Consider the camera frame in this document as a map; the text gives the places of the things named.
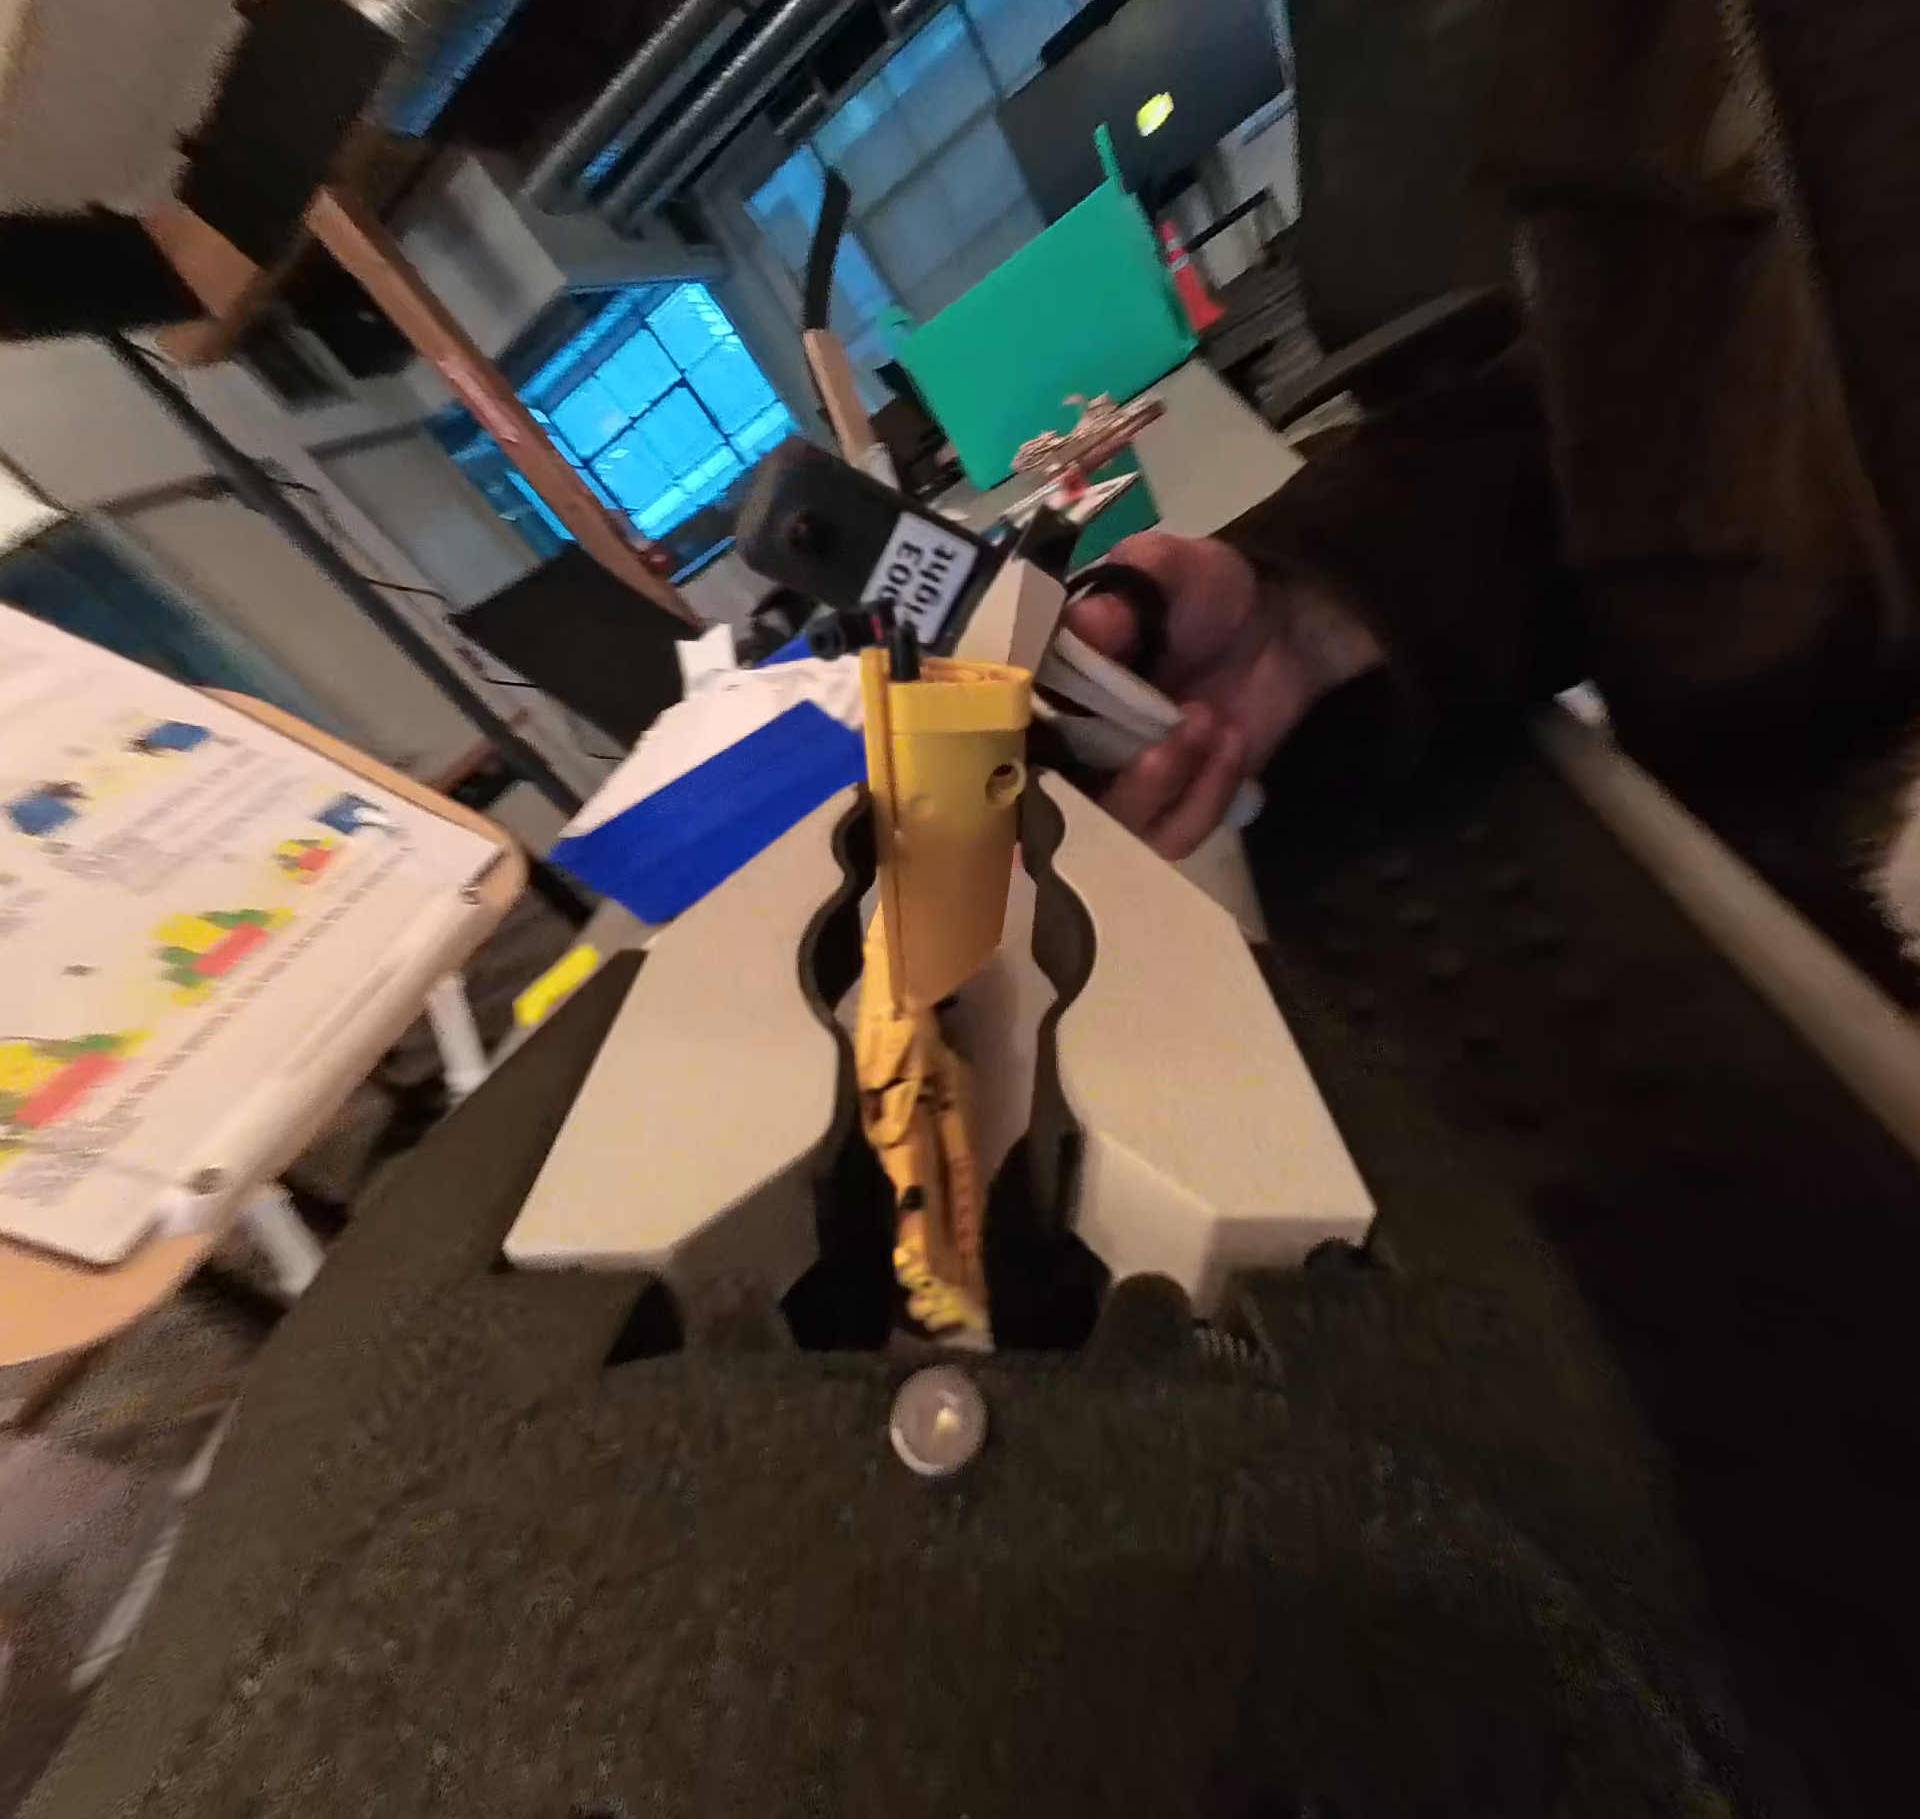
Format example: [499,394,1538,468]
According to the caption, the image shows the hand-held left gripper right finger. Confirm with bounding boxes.
[1000,770,1378,1354]

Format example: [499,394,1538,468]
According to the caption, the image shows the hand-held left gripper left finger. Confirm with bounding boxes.
[505,789,900,1355]

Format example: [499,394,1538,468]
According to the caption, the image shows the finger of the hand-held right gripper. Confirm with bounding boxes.
[960,563,1075,687]

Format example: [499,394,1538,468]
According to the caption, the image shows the yellow brick wing piece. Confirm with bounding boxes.
[851,650,1040,1342]

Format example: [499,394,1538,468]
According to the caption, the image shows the person's right forearm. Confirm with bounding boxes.
[1216,320,1681,800]

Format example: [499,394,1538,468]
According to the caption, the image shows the curved black desk lamp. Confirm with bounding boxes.
[796,170,894,486]

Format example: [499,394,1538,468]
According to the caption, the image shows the person's right hand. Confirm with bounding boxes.
[1067,531,1381,862]

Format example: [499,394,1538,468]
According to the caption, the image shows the yellow sticky note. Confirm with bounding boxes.
[511,940,607,1032]

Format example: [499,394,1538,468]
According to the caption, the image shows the small tan brick model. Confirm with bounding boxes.
[1006,394,1164,527]

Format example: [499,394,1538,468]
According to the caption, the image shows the white crumpled papers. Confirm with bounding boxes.
[676,621,856,725]

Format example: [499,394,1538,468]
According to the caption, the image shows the blue plastic bin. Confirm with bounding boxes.
[549,650,872,927]

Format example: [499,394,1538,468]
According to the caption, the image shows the green plastic carry case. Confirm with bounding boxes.
[894,125,1201,495]

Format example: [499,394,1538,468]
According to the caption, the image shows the orange traffic cone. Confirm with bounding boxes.
[1164,215,1225,335]

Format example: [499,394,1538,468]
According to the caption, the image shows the black studded mat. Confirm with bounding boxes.
[1261,770,1920,1819]

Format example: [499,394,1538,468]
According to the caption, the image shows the printed instruction sheet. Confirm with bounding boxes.
[0,606,496,1265]

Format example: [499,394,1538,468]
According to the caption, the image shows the black monitor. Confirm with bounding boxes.
[1000,0,1291,215]

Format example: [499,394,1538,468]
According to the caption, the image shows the wooden display board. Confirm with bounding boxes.
[0,685,531,1370]

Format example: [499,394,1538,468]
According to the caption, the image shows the dark sherpa-lined jacket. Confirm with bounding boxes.
[1486,0,1920,951]

